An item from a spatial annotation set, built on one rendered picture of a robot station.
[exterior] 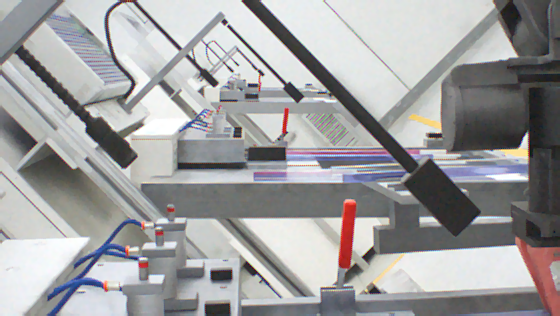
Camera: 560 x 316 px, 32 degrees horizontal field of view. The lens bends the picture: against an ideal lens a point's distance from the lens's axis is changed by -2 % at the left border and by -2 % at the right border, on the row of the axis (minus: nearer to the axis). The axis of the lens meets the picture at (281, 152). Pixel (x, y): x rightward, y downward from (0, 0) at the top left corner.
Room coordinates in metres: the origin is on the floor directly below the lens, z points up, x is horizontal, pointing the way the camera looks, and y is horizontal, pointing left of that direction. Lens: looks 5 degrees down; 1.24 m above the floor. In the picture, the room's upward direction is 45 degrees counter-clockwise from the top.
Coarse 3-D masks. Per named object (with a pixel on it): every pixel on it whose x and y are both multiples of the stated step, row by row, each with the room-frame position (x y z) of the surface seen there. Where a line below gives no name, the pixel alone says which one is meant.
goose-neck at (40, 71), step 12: (24, 48) 0.78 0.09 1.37; (24, 60) 0.77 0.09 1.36; (36, 60) 0.77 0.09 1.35; (36, 72) 0.77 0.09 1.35; (48, 72) 0.77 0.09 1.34; (48, 84) 0.77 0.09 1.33; (60, 84) 0.77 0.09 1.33; (60, 96) 0.77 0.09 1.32; (72, 96) 0.77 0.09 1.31; (72, 108) 0.77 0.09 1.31; (84, 108) 0.78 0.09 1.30; (84, 120) 0.77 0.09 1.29
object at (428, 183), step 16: (432, 160) 0.54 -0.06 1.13; (416, 176) 0.54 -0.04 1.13; (432, 176) 0.54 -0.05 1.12; (416, 192) 0.54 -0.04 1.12; (432, 192) 0.54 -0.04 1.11; (448, 192) 0.54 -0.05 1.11; (432, 208) 0.54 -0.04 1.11; (448, 208) 0.54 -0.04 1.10; (464, 208) 0.54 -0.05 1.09; (448, 224) 0.54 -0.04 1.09; (464, 224) 0.54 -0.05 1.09
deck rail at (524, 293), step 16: (512, 288) 0.89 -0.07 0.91; (528, 288) 0.89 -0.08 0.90; (256, 304) 0.89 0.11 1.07; (272, 304) 0.89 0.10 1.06; (288, 304) 0.88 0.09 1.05; (304, 304) 0.88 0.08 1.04; (368, 304) 0.88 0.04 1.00; (384, 304) 0.88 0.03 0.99; (400, 304) 0.88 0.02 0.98; (416, 304) 0.88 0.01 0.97; (432, 304) 0.88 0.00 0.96; (448, 304) 0.88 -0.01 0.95; (464, 304) 0.88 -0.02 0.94; (480, 304) 0.88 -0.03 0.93; (496, 304) 0.88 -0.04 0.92; (512, 304) 0.88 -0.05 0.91; (528, 304) 0.88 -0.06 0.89
